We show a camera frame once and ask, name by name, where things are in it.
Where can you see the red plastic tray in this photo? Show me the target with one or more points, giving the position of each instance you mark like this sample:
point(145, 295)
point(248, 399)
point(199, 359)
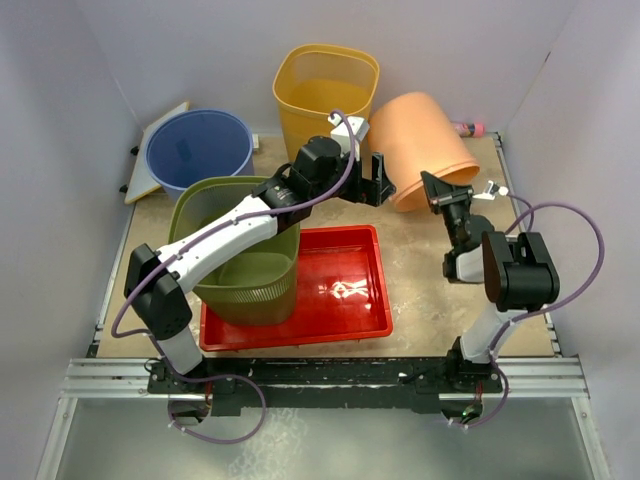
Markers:
point(341, 296)

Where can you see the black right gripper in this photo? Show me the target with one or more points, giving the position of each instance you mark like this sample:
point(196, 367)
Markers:
point(442, 197)

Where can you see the aluminium frame rail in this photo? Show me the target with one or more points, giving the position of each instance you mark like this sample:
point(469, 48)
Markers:
point(109, 426)

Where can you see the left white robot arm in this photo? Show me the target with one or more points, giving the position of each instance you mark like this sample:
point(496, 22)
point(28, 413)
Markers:
point(158, 281)

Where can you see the orange round plastic bucket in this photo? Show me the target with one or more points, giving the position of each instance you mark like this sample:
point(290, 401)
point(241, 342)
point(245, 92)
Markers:
point(414, 134)

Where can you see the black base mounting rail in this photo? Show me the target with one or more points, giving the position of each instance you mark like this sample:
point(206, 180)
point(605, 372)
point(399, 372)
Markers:
point(418, 384)

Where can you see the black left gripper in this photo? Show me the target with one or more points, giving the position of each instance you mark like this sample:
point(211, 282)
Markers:
point(367, 192)

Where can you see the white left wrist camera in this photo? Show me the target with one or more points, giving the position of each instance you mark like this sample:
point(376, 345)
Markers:
point(356, 128)

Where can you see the blue round plastic bucket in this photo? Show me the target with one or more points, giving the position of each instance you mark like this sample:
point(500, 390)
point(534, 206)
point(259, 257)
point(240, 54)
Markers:
point(197, 145)

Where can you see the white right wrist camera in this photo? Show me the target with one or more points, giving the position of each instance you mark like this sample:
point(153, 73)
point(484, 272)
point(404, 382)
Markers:
point(491, 191)

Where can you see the green mesh waste basket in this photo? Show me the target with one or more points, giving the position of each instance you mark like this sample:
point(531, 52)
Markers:
point(257, 287)

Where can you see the yellow mesh waste basket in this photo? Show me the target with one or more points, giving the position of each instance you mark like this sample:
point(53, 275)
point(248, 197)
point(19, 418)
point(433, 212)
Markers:
point(315, 79)

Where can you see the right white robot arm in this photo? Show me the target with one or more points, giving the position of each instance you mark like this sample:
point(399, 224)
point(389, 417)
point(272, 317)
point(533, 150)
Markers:
point(517, 272)

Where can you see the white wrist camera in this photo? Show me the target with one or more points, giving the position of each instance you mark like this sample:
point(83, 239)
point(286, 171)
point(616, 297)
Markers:
point(491, 191)
point(356, 128)

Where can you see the pink capped small bottle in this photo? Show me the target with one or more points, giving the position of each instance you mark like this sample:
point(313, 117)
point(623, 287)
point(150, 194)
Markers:
point(469, 130)

